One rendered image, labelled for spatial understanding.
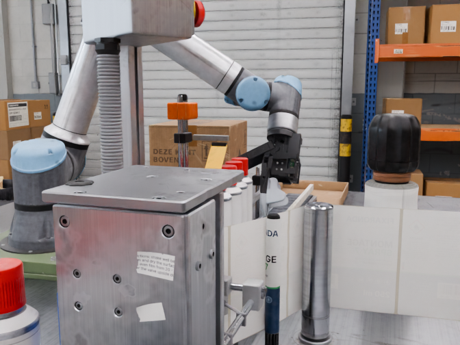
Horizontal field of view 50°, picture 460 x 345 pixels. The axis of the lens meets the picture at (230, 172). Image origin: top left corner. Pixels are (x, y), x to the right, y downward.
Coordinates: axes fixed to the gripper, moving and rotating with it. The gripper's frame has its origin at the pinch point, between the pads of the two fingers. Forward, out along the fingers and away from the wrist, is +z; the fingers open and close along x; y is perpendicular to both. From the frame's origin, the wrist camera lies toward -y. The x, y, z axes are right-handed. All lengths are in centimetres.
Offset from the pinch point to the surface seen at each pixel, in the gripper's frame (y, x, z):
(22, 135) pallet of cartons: -283, 221, -116
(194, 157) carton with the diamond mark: -25.1, 12.4, -18.1
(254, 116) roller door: -108, 342, -199
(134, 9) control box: -4, -64, -7
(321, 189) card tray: 3, 76, -32
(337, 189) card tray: 10, 75, -32
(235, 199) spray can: 2.7, -30.9, 6.9
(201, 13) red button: 1, -56, -13
